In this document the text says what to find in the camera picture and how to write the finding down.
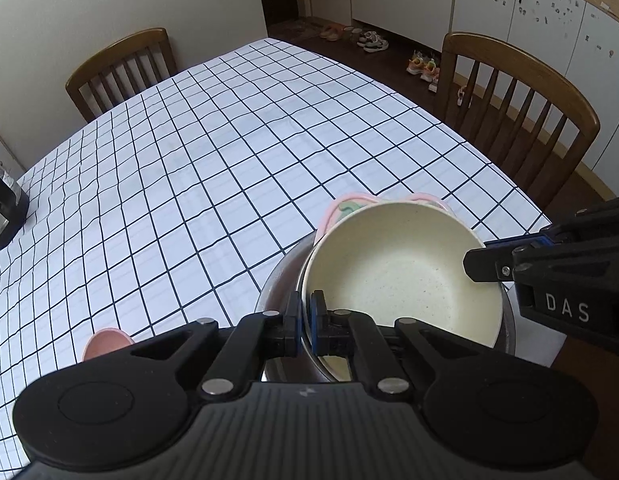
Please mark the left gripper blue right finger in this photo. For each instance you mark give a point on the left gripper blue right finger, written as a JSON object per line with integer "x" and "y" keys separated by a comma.
{"x": 354, "y": 336}

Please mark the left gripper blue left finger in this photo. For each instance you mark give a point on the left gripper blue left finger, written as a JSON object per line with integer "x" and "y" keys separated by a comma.
{"x": 239, "y": 354}

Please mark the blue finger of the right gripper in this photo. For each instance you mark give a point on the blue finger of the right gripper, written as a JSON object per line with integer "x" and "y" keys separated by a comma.
{"x": 502, "y": 263}
{"x": 519, "y": 242}

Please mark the large stainless steel bowl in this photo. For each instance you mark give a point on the large stainless steel bowl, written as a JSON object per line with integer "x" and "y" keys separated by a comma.
{"x": 281, "y": 284}

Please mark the cream ceramic bowl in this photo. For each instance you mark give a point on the cream ceramic bowl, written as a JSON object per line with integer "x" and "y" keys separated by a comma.
{"x": 404, "y": 259}

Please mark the pink pot steel inside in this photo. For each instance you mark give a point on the pink pot steel inside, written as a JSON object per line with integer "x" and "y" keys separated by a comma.
{"x": 338, "y": 210}

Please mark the pink mouse-shaped plate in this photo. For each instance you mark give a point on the pink mouse-shaped plate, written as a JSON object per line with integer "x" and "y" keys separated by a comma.
{"x": 105, "y": 341}

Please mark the right wooden chair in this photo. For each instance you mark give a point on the right wooden chair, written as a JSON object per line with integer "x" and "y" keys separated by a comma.
{"x": 528, "y": 119}

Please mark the wooden chair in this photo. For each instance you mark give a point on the wooden chair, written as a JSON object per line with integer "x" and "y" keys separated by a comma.
{"x": 528, "y": 119}
{"x": 120, "y": 71}

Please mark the checkered white tablecloth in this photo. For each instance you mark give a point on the checkered white tablecloth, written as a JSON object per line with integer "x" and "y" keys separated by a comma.
{"x": 179, "y": 202}

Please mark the white cabinet unit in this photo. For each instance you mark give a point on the white cabinet unit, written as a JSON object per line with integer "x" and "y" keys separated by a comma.
{"x": 574, "y": 37}

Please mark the glass electric kettle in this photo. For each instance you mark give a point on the glass electric kettle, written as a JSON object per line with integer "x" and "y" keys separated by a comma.
{"x": 14, "y": 203}

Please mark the far wooden chair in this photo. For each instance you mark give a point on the far wooden chair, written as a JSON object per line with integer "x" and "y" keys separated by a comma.
{"x": 120, "y": 71}

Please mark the wooden side cabinet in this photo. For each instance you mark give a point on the wooden side cabinet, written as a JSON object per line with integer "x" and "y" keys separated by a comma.
{"x": 8, "y": 163}

